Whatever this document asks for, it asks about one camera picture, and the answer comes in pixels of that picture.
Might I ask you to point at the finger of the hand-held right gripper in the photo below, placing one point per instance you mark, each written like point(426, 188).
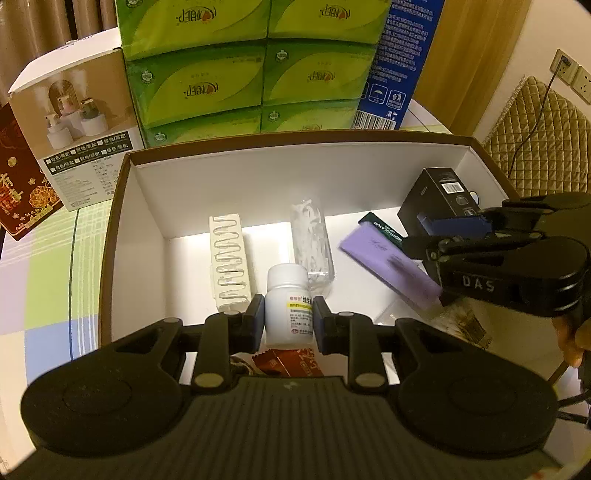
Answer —
point(471, 267)
point(452, 224)

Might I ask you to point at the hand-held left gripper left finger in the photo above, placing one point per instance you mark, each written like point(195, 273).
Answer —
point(257, 323)

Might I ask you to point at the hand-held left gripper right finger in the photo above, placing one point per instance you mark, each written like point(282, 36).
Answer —
point(322, 330)

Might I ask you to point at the white pill bottle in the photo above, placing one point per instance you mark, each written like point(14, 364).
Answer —
point(288, 314)

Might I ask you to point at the black product box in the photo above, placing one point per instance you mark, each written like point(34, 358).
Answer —
point(429, 194)

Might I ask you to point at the red snack packet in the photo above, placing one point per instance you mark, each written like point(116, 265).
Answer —
point(286, 362)

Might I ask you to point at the cotton swab bag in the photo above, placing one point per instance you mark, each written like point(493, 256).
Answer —
point(461, 323)

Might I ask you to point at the white ribbed plastic holder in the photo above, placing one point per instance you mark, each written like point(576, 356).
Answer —
point(231, 258)

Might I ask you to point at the dark green lip balm box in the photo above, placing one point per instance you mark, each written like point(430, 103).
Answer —
point(382, 226)

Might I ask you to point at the purple case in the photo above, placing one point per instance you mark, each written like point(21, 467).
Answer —
point(383, 258)

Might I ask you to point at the clear floss pick box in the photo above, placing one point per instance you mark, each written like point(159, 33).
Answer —
point(311, 244)

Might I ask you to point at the brown cardboard storage box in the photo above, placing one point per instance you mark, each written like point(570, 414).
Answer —
point(184, 198)

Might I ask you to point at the checked cloth desktop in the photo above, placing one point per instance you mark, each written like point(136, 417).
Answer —
point(55, 286)

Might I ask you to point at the person's right hand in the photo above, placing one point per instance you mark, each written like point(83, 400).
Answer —
point(569, 341)

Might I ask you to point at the quilted cushion chair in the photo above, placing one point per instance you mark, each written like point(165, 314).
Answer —
point(545, 134)

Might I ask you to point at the wooden door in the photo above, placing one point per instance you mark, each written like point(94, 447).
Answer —
point(471, 55)

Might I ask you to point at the blue printed box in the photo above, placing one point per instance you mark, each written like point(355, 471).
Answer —
point(397, 60)

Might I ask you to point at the stack of green tissue packs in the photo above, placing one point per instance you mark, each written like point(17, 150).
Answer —
point(207, 83)

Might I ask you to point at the white humidifier box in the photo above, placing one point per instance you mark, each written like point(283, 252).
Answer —
point(83, 138)

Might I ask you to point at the red gift box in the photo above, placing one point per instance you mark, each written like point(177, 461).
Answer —
point(18, 184)

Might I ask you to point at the beige curtain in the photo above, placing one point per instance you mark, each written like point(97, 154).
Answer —
point(37, 23)

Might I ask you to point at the wall socket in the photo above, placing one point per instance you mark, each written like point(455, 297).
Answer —
point(577, 76)

